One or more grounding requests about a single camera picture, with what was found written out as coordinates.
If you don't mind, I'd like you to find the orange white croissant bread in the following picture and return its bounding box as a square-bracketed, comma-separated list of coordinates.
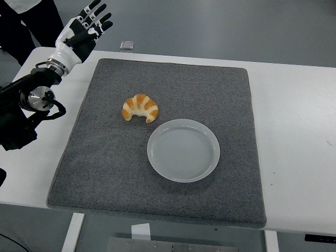
[121, 93, 159, 123]

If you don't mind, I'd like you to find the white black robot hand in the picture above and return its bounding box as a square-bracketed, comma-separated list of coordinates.
[48, 0, 114, 71]

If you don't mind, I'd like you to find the white table leg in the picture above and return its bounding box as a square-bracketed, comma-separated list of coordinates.
[264, 229, 279, 252]
[60, 212, 86, 252]

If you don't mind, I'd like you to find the round grey plate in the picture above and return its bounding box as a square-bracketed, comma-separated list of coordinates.
[146, 119, 221, 183]

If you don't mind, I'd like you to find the black table control panel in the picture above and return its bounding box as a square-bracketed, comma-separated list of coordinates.
[304, 233, 336, 242]

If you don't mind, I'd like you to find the person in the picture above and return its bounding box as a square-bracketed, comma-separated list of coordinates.
[0, 0, 65, 66]

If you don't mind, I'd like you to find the black floor cable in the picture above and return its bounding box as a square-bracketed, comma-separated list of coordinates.
[0, 232, 29, 252]

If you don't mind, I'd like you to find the grey square felt mat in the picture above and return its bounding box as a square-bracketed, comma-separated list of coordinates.
[46, 58, 268, 229]

